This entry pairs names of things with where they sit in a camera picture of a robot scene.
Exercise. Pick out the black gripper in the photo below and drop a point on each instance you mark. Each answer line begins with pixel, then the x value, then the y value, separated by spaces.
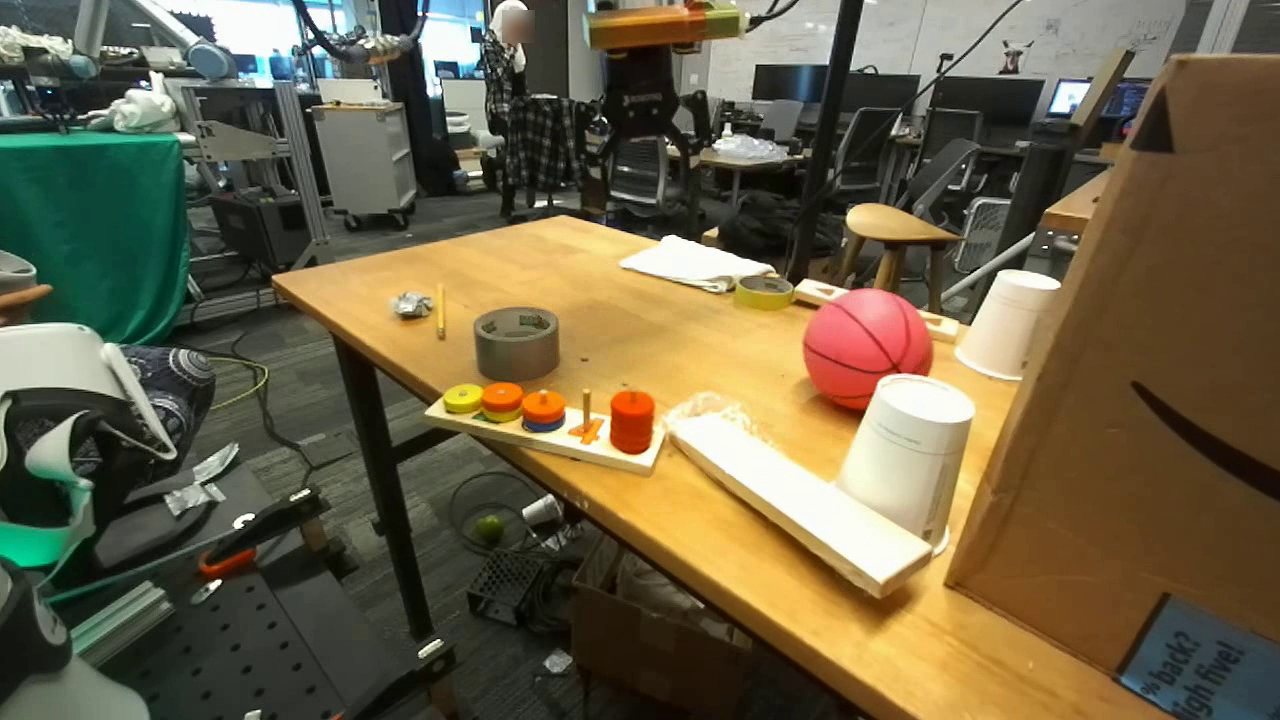
pixel 642 86

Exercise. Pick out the orange mini basketball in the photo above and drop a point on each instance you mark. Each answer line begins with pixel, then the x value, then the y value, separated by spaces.
pixel 865 346

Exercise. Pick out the grey office chair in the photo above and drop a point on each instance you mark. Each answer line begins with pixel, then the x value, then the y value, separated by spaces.
pixel 642 168

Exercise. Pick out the person in plaid shirt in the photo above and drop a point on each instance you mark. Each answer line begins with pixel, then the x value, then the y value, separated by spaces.
pixel 538 146

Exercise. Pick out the wide black computer monitor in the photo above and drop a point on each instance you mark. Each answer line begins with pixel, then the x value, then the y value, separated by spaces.
pixel 803 86

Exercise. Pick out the white paper sheets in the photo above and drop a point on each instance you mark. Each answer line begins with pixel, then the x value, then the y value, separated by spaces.
pixel 686 262

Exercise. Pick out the black vertical pole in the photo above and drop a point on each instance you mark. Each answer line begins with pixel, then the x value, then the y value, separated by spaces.
pixel 834 133

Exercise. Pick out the yellow green small bowl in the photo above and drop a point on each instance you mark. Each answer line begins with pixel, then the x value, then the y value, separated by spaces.
pixel 763 290

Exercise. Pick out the round wooden stool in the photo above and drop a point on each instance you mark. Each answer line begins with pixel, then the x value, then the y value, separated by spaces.
pixel 899 227

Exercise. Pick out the white rolling cabinet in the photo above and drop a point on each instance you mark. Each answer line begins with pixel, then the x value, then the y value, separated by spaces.
pixel 361 163

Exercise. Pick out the yellow pencil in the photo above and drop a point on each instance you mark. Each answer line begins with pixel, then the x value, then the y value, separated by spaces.
pixel 443 315

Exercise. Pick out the crumpled grey foil piece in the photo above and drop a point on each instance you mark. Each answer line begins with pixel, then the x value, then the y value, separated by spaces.
pixel 408 307

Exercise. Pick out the short white paper cup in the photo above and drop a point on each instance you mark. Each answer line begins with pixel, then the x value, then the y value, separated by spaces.
pixel 1004 324

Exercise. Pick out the white board in plastic wrap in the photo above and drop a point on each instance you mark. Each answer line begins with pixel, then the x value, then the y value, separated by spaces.
pixel 803 507

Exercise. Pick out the tall white paper cup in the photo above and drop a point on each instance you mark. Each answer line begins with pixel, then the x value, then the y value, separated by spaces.
pixel 904 453

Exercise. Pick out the small green ball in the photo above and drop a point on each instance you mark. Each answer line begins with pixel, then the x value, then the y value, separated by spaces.
pixel 488 530

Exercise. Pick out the black table leg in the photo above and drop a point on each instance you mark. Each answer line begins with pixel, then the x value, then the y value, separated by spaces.
pixel 382 482

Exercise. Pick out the brown cardboard shipping box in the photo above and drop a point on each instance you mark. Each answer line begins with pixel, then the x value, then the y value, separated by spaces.
pixel 1133 333

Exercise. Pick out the cardboard box under table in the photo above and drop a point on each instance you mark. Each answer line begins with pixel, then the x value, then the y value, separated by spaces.
pixel 655 654

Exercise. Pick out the green cloth covered table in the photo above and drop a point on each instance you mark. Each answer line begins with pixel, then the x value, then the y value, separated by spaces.
pixel 87 227

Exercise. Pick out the silver hand tool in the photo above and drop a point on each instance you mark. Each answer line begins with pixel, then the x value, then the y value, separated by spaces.
pixel 200 482

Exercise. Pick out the white black teal device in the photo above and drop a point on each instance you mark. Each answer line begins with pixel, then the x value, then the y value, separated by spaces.
pixel 54 400

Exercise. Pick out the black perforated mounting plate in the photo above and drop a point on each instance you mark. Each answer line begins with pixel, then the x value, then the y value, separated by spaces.
pixel 266 643

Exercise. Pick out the aluminium extrusion bar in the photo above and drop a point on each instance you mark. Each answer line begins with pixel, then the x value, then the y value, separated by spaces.
pixel 123 622

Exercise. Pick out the grey duct tape roll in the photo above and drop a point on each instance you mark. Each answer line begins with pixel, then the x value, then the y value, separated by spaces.
pixel 513 348

